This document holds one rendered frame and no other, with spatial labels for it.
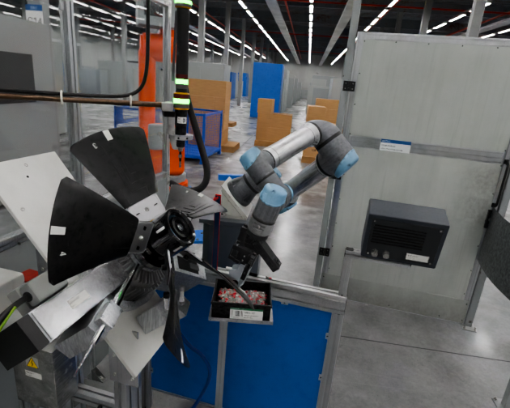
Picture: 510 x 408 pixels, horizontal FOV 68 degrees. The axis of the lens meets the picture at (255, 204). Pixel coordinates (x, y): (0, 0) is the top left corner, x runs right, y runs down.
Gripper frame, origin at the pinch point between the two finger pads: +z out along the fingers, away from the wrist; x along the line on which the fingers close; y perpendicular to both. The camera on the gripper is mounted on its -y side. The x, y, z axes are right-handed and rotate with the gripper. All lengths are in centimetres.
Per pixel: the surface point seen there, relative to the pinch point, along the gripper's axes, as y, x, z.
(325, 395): -50, -29, 49
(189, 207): 26.5, -2.6, -15.5
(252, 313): -7.2, -6.3, 12.8
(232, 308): -0.2, -4.5, 13.2
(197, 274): 14.9, 1.3, 3.7
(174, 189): 36.9, -12.5, -14.6
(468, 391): -140, -101, 59
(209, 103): 295, -738, 76
